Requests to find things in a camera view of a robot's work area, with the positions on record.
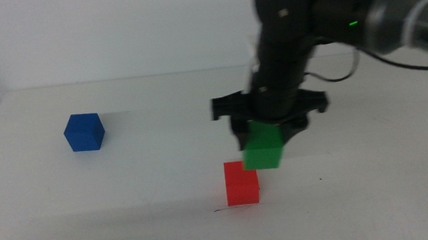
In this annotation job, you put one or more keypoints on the right black Piper arm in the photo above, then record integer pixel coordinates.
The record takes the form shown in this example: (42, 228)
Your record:
(307, 12)

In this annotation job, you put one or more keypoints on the green cube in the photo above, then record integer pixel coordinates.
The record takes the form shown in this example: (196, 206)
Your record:
(263, 146)

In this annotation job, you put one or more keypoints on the blue cube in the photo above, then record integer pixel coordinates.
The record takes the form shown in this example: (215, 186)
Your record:
(84, 132)

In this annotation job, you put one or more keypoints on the red cube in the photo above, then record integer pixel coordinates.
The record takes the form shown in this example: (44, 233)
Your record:
(240, 187)

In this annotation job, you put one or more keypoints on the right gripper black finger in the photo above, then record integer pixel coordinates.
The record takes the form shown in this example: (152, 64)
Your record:
(241, 131)
(293, 127)

